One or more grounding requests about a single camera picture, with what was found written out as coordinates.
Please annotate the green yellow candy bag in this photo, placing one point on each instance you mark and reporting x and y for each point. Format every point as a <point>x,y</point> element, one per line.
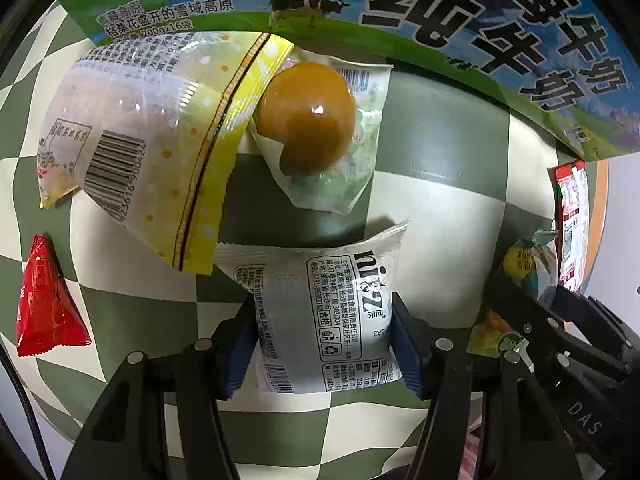
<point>491,335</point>

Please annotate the red triangular snack packet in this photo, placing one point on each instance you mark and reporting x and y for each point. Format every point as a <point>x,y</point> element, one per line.
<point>47,316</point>

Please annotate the white nutrition label snack packet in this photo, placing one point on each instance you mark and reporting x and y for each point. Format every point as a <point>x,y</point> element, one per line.
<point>323,314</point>

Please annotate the yellow clear bread packet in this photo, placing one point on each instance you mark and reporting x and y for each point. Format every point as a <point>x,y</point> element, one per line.
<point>149,129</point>

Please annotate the braised egg clear packet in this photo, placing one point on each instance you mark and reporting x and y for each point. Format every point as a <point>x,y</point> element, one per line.
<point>317,127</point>

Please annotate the colourful candy clear bag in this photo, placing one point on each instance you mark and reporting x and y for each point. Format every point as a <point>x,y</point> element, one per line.
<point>533,265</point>

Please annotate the red white long snack packet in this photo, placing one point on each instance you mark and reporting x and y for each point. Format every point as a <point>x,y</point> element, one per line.
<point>572,222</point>

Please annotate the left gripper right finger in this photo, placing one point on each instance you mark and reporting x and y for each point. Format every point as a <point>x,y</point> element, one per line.
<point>434,370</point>

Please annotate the green blue milk carton box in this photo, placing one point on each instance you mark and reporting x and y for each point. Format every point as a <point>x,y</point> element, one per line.
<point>570,66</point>

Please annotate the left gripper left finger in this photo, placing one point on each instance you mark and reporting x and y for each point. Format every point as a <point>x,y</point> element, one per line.
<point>209,371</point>

